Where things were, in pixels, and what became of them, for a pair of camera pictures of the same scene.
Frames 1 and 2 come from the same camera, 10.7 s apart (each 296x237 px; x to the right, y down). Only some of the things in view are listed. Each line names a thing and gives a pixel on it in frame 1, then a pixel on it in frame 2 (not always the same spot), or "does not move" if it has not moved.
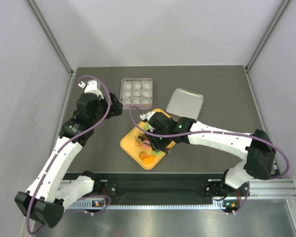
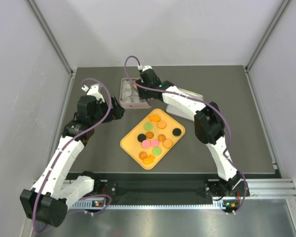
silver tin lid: [185, 103] does not move
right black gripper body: [160, 143] -> [144, 93]
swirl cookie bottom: [142, 155] does not move
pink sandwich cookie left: [145, 146] does not move
